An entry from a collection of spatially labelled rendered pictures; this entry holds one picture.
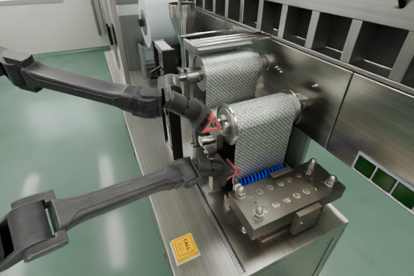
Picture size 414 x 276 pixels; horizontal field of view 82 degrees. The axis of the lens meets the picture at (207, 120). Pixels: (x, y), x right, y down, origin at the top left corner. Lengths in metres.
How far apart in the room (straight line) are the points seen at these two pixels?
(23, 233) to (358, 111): 0.86
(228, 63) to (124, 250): 1.54
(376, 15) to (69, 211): 0.85
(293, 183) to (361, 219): 1.48
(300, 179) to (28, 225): 0.82
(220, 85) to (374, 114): 0.51
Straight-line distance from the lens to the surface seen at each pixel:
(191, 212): 0.99
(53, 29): 6.24
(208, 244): 0.92
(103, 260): 2.03
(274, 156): 0.97
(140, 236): 2.04
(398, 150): 0.82
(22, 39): 6.37
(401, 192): 0.86
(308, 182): 0.99
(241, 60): 0.98
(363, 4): 0.82
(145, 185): 0.63
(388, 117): 0.81
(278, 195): 0.91
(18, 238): 0.56
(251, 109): 0.80
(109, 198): 0.59
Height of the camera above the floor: 1.71
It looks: 34 degrees down
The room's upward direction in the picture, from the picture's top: straight up
